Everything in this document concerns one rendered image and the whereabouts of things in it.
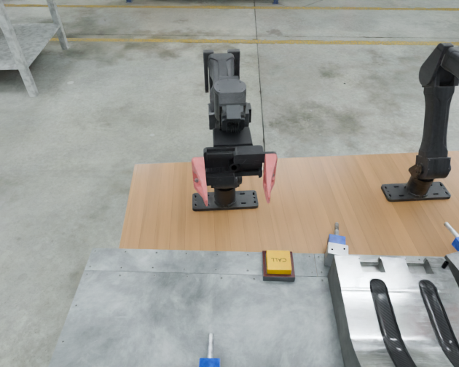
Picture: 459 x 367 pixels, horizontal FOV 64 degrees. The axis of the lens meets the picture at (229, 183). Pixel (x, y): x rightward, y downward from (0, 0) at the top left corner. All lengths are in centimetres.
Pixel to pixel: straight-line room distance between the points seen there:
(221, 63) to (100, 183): 173
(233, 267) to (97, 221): 140
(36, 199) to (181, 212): 156
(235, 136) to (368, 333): 48
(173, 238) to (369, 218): 57
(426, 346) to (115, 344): 65
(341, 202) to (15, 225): 185
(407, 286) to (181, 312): 52
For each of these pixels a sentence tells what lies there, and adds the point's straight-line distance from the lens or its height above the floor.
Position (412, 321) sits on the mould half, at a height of 88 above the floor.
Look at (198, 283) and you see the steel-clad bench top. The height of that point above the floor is 80.
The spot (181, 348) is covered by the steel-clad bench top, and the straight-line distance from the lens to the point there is 89.
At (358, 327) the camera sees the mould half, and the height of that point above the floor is 88.
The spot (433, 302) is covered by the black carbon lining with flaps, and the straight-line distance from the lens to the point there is 94.
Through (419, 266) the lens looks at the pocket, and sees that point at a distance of 101.
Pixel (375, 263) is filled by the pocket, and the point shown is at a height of 87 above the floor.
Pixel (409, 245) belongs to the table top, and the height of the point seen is 80.
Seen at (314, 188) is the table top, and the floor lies 80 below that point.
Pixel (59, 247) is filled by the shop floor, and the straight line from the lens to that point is 222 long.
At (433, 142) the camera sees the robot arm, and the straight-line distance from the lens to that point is 117.
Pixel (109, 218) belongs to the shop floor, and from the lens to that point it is 226.
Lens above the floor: 161
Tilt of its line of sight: 43 degrees down
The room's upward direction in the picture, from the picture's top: straight up
